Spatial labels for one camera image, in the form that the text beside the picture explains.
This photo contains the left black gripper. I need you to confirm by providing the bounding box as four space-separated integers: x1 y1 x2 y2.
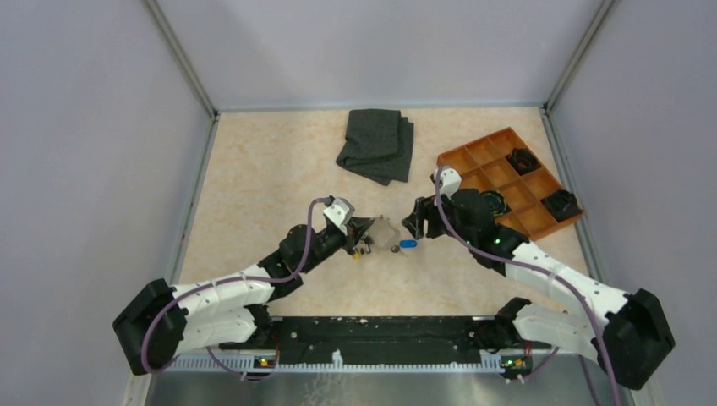
299 217 373 275

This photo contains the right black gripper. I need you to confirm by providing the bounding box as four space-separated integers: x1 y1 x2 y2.
402 188 475 246

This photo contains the small blue tag with ring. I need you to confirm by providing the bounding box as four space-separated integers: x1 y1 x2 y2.
390 239 418 254

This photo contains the metal key holder plate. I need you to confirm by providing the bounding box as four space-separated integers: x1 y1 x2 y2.
366 216 401 251

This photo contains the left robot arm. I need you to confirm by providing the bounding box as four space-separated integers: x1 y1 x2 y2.
112 217 374 376

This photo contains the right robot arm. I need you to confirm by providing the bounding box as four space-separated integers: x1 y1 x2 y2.
402 189 676 390

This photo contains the blue yellow rolled tie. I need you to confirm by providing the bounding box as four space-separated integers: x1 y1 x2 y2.
480 189 511 217

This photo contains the dark grey folded cloth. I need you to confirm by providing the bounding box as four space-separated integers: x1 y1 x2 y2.
336 108 414 186

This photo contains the orange compartment tray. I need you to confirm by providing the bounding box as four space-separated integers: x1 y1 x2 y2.
436 127 584 240

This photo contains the black rolled belt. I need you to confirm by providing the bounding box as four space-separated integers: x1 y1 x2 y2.
506 148 542 176

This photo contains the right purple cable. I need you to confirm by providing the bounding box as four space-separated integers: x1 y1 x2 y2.
434 166 623 406

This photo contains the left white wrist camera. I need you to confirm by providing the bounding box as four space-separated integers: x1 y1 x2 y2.
323 197 355 230

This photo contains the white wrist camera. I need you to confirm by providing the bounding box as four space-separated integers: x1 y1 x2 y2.
323 197 355 230
433 166 462 198

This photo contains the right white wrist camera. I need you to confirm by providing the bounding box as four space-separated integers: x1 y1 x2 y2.
433 166 462 198

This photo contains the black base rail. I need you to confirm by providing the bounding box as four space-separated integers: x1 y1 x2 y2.
231 316 534 378

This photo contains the black rolled strap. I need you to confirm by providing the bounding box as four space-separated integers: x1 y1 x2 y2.
540 189 583 222

